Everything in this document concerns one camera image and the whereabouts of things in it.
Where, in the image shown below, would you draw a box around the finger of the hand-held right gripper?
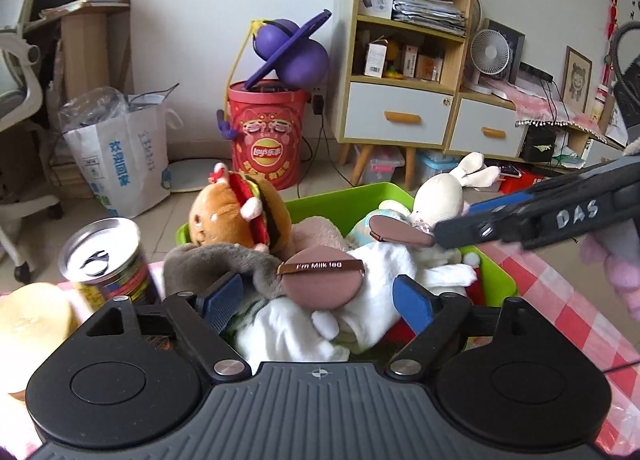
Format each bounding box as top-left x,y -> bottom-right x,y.
434,199 -> 532,251
466,189 -> 527,216

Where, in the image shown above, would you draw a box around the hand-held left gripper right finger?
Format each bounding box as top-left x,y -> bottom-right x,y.
388,275 -> 544,382

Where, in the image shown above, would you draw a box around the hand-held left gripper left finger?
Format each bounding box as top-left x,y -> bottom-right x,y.
86,272 -> 254,384

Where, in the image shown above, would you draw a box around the pink and white plush toy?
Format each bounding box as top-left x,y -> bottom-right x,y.
330,239 -> 482,349

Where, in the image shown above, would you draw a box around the rabbit doll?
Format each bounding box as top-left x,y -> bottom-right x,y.
350,152 -> 502,266

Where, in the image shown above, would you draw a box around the white fluffy glove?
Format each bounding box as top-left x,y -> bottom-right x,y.
235,297 -> 351,362

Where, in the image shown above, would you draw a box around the oval brown powder puff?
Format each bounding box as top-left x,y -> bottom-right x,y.
369,215 -> 437,247

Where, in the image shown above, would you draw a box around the round brown powder puff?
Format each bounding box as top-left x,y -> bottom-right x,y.
277,248 -> 366,312

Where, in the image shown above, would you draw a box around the hamburger plush toy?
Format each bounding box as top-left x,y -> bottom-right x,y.
187,162 -> 294,255

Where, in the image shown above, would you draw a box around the green plastic bin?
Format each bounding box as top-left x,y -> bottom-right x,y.
175,182 -> 519,341

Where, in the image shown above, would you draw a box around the person's right hand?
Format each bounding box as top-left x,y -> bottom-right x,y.
580,235 -> 640,322

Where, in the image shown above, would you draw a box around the red white plush item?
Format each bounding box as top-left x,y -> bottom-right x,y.
462,252 -> 487,307

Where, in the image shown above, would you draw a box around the black box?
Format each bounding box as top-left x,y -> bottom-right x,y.
519,127 -> 557,164

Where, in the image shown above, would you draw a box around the clear storage box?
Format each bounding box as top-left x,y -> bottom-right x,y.
357,145 -> 406,186
415,150 -> 461,186

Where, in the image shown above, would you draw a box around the low wooden drawer cabinet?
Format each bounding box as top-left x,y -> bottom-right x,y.
446,90 -> 526,160

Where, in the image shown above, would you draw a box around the red white checked tablecloth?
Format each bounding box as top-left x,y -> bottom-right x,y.
0,240 -> 640,460

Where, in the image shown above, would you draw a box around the pink lace cloth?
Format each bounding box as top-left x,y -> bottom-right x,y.
490,77 -> 592,129

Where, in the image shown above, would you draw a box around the black yellow drink can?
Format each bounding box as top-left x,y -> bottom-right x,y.
59,217 -> 161,317

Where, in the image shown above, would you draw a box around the framed girl drawing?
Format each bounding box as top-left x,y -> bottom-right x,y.
562,46 -> 594,114

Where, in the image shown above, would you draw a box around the white floor scale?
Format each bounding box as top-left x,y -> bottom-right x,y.
167,157 -> 226,194

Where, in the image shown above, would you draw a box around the tall wooden shelf cabinet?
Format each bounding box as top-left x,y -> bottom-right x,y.
331,0 -> 475,191

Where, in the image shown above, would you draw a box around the black power strip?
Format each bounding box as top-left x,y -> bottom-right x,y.
520,62 -> 555,83

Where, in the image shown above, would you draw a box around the white desk fan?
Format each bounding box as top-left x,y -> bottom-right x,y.
469,29 -> 512,94

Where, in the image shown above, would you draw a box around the orange small boxes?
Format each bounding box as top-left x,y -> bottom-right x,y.
400,44 -> 445,82

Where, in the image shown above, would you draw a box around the white paper bag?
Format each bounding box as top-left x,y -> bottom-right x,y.
64,92 -> 174,220

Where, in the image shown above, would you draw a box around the red round bucket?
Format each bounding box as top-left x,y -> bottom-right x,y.
227,80 -> 312,191

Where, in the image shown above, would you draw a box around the small white box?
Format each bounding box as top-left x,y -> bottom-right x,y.
364,40 -> 390,77

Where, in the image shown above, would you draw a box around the cookie jar with gold lid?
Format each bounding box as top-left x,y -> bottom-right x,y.
0,282 -> 79,407

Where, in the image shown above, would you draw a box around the stack of papers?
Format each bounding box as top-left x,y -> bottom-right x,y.
392,0 -> 467,37

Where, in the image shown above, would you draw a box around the clear plastic bag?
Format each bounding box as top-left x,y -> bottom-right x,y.
57,86 -> 136,134

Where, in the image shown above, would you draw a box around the purple jump ball toy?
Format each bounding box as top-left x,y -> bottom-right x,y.
245,9 -> 332,90

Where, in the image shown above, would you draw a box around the wooden desk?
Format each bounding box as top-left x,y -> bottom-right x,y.
25,0 -> 136,102

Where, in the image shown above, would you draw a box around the white office chair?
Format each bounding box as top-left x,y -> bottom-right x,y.
0,32 -> 64,284

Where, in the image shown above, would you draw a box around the black picture frame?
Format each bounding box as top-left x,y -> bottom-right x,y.
487,18 -> 526,84

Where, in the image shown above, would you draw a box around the yellow cord with purple handle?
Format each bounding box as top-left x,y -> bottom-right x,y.
216,20 -> 282,141

